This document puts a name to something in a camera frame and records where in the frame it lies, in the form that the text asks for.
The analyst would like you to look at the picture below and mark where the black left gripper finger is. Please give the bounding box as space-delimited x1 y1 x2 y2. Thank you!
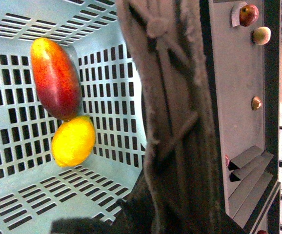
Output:
50 218 121 234

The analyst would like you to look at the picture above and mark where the light teal plastic basket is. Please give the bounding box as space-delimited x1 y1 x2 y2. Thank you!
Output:
0 0 146 234

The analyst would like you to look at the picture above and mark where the yellow lemon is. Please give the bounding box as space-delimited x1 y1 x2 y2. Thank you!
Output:
52 115 96 167

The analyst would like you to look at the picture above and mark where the red yellow mango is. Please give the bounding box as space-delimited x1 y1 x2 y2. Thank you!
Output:
31 38 81 121

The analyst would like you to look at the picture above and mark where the red green mango on shelf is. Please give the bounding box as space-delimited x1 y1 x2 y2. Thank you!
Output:
239 4 259 27

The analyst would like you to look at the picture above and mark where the small brown fruit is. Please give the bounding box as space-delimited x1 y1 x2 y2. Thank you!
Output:
251 96 263 111

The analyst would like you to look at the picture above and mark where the black fruit display shelf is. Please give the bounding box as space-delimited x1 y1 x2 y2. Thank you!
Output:
200 0 281 234

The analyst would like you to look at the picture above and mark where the pale green peach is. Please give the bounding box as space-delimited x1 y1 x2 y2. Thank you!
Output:
252 26 271 45

